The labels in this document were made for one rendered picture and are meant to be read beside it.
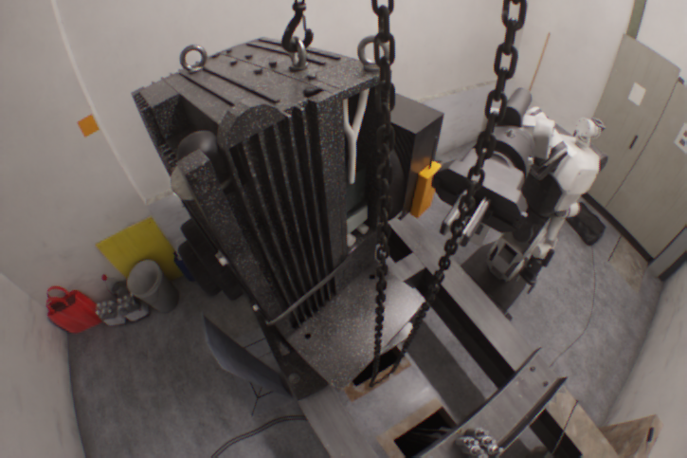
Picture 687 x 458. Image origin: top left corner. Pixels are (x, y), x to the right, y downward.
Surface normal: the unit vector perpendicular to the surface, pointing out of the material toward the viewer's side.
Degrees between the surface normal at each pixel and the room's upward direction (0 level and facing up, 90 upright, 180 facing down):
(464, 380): 0
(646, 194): 90
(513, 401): 0
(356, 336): 0
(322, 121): 90
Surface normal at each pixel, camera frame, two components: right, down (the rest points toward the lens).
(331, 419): -0.03, -0.68
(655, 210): -0.86, 0.39
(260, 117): 0.71, 0.50
